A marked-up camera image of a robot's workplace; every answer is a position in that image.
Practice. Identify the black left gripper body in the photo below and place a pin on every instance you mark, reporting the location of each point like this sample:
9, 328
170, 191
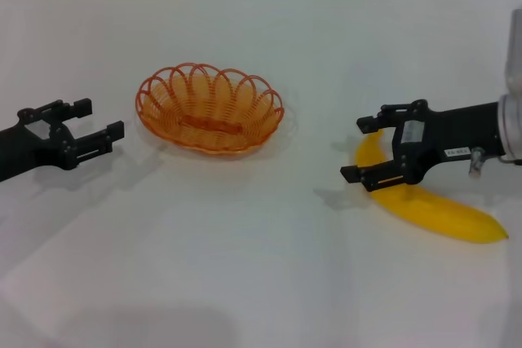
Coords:
36, 148

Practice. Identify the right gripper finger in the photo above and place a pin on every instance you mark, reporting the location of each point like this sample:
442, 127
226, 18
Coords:
369, 124
387, 174

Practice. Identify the orange woven plastic basket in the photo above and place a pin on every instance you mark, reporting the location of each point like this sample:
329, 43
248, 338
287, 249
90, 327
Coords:
163, 120

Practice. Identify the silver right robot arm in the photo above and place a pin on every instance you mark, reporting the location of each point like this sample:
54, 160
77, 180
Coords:
514, 120

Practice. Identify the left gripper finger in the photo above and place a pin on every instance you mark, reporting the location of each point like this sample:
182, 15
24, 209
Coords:
83, 107
114, 132

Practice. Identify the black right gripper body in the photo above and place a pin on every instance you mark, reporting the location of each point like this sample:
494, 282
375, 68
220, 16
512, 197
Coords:
448, 132

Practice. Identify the right gripper silver connector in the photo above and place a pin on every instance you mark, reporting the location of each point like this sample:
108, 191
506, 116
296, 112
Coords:
476, 162

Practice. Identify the yellow banana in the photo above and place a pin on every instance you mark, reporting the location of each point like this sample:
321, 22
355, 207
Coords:
448, 217

